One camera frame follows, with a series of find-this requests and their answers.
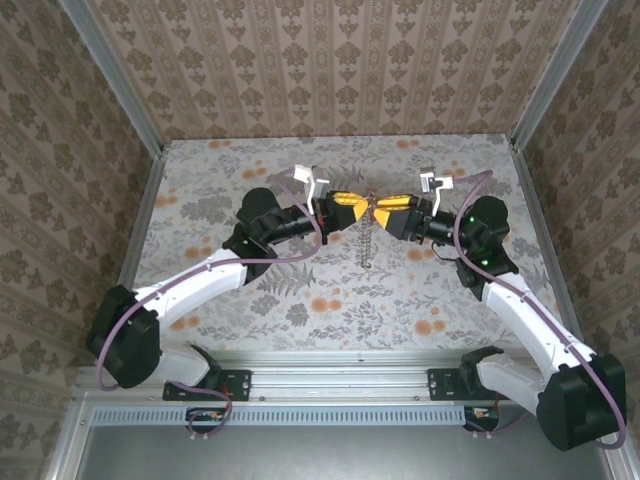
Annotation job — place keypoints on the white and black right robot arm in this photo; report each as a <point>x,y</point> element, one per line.
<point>530,320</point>

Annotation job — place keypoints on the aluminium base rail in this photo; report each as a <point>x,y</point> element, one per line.
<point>340,375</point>

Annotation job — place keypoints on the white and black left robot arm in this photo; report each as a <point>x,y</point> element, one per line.
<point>190,285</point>

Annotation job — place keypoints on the aluminium frame post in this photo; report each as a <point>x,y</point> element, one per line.
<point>115,80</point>
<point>555,80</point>

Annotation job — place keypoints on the aluminium lower frame bar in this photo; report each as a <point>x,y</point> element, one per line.
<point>625,465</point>
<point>65,450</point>

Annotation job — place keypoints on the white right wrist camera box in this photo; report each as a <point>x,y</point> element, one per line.
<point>427,179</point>

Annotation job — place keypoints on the grey metal panel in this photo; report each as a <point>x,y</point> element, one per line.
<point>350,455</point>

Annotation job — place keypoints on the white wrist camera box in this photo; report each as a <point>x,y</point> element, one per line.
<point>427,179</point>
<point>304,174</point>

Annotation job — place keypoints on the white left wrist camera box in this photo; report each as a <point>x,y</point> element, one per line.
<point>304,174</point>

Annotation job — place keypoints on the aluminium table side rail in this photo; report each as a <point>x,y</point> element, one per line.
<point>540,220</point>
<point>141,220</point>

